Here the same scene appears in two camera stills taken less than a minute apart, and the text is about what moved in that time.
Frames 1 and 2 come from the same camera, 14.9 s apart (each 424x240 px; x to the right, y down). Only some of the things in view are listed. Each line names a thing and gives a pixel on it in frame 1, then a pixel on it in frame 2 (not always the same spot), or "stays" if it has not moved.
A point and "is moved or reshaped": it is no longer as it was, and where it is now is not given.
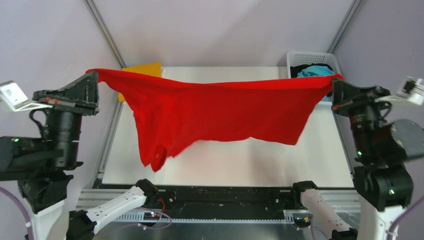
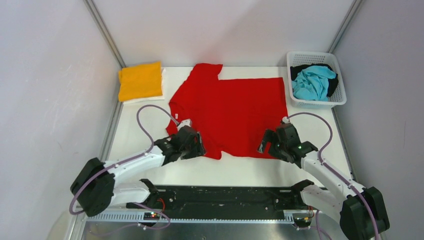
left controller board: [151, 216] stays
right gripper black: [346, 96] to [270, 136]
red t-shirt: [169, 113] is moved or reshaped
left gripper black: [82, 96] to [197, 151]
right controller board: [303, 222] stays
